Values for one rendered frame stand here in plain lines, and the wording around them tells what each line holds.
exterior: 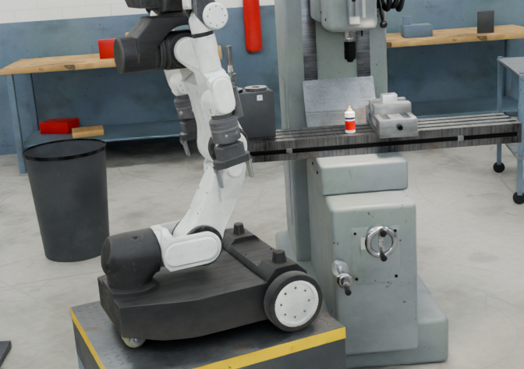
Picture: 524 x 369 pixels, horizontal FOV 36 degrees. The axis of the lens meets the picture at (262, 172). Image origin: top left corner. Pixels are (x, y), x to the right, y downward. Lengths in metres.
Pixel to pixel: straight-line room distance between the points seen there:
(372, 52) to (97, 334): 1.74
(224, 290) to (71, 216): 2.12
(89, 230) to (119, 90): 3.03
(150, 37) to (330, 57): 1.28
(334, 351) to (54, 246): 2.37
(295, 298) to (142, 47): 0.95
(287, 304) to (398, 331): 0.64
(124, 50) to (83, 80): 5.03
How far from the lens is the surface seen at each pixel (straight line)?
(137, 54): 2.53
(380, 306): 3.10
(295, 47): 3.59
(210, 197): 2.69
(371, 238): 2.86
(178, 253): 2.65
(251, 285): 2.65
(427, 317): 3.26
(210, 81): 2.37
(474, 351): 3.46
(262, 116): 3.22
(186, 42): 2.54
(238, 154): 2.45
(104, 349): 2.73
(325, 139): 3.18
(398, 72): 7.64
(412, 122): 3.13
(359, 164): 3.08
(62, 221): 4.64
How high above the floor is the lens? 1.60
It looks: 15 degrees down
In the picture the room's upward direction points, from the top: 4 degrees counter-clockwise
